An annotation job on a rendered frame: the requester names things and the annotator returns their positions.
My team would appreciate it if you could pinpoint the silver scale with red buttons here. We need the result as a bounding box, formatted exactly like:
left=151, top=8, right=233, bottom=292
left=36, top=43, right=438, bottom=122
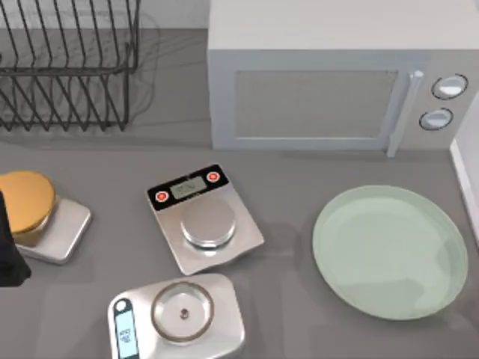
left=146, top=163, right=266, bottom=277

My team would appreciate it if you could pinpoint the pale microwave oven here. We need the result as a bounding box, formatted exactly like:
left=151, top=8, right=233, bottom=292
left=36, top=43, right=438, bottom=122
left=207, top=0, right=479, bottom=158

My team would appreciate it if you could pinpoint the silver scale with blue display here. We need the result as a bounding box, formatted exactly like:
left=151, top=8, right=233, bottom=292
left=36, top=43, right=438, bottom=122
left=107, top=273, right=247, bottom=359

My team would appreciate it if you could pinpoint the pale green round plate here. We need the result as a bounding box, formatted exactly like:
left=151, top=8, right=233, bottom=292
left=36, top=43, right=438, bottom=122
left=311, top=185, right=469, bottom=322

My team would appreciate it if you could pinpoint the small microwave knob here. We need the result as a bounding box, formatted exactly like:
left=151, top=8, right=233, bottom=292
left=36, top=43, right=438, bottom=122
left=418, top=107, right=454, bottom=131

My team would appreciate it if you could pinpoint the silver scale with gold pan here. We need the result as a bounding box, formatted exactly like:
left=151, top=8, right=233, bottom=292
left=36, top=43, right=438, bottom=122
left=0, top=171, right=92, bottom=266

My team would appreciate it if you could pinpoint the white cabinet edge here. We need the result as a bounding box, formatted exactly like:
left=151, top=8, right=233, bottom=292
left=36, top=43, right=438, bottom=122
left=449, top=111, right=479, bottom=240

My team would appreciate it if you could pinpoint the large microwave knob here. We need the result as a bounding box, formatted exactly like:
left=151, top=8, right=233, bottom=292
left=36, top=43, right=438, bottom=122
left=430, top=73, right=469, bottom=100

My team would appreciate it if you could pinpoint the microwave door handle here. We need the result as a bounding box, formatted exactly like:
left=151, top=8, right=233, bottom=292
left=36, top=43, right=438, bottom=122
left=386, top=70, right=424, bottom=158

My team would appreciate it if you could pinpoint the black wire dish rack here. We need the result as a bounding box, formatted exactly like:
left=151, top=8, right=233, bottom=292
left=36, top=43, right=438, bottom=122
left=0, top=0, right=142, bottom=132

